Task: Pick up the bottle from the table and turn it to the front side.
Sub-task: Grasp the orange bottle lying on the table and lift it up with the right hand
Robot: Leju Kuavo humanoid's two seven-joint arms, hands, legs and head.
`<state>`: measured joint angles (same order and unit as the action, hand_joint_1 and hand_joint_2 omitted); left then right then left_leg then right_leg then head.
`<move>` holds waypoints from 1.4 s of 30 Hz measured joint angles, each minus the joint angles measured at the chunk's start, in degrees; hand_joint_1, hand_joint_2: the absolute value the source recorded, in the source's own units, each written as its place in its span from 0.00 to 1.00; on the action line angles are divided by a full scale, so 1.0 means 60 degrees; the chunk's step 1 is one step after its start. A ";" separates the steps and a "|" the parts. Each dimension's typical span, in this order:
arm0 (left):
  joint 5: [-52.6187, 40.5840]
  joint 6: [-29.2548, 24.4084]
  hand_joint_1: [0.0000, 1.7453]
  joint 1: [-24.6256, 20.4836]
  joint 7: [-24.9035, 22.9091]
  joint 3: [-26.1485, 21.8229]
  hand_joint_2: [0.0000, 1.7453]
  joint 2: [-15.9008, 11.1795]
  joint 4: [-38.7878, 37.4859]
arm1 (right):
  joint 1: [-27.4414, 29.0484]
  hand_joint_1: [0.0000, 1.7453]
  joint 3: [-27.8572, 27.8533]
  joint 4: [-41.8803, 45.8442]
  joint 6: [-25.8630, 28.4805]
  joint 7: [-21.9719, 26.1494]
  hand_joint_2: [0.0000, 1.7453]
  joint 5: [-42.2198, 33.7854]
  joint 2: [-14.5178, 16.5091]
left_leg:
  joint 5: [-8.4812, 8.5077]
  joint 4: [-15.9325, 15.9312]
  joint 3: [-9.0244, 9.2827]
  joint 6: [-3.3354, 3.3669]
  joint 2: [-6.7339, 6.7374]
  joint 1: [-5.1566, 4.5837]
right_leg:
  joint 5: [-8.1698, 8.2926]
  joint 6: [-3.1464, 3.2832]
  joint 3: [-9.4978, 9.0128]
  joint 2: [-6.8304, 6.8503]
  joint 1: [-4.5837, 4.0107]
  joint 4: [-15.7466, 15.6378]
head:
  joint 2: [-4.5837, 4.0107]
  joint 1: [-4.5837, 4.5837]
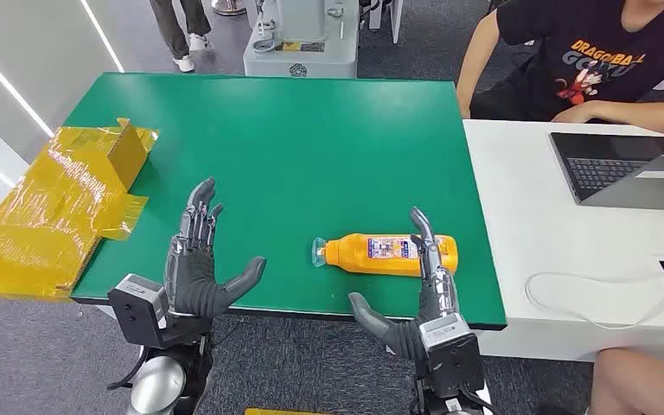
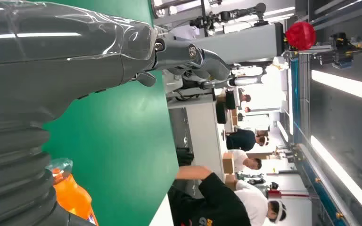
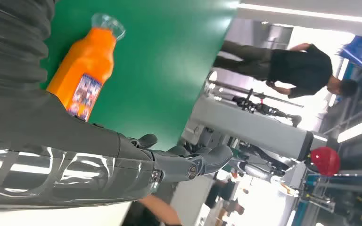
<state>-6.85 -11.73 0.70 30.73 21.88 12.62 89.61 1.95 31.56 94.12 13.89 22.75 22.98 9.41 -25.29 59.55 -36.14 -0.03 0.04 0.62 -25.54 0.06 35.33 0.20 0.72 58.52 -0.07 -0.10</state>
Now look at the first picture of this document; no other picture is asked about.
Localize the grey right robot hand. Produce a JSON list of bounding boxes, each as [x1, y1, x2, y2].
[[347, 207, 460, 362]]

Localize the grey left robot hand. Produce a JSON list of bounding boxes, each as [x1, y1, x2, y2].
[[163, 177, 267, 320]]

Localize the orange detergent bottle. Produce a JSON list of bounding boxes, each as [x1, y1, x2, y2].
[[311, 232, 460, 279]]

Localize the white desk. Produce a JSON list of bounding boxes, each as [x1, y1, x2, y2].
[[462, 118, 664, 371]]

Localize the yellow taped cardboard box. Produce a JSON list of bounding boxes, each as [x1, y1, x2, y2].
[[0, 118, 160, 303]]

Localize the yellow taped item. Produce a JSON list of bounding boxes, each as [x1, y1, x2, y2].
[[243, 406, 334, 415]]

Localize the green table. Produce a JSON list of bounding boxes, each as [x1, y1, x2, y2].
[[70, 72, 508, 333]]

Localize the dark grey laptop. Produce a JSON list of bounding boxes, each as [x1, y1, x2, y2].
[[548, 131, 664, 214]]

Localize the standing person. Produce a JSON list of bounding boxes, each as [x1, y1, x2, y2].
[[148, 0, 214, 74]]

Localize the metal chair base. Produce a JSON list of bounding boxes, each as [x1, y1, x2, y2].
[[211, 0, 248, 17]]

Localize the white furniture leg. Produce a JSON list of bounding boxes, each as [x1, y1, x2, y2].
[[367, 0, 405, 46]]

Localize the seated person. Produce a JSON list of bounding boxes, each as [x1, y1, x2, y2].
[[456, 0, 664, 139]]

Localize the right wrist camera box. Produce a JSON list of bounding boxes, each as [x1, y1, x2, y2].
[[418, 313, 486, 399]]

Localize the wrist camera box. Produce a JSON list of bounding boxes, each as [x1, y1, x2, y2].
[[418, 313, 486, 399], [106, 272, 169, 350]]

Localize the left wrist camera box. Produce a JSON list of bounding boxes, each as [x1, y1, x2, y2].
[[106, 272, 169, 350]]

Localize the thin white cable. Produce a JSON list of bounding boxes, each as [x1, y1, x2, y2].
[[523, 271, 664, 332]]

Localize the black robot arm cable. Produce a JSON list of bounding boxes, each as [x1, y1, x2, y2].
[[105, 346, 150, 393]]

